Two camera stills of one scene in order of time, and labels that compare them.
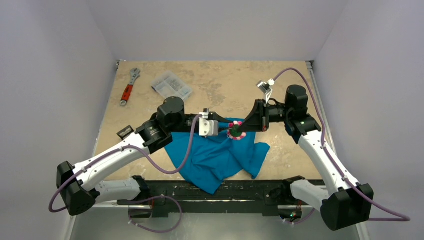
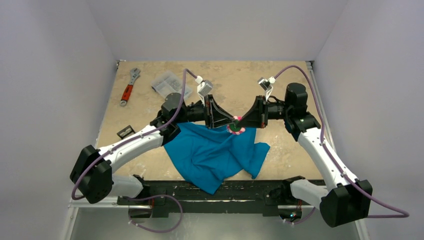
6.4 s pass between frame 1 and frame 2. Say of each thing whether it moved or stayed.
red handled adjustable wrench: stayed
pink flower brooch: moved
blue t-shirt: stayed
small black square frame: stayed
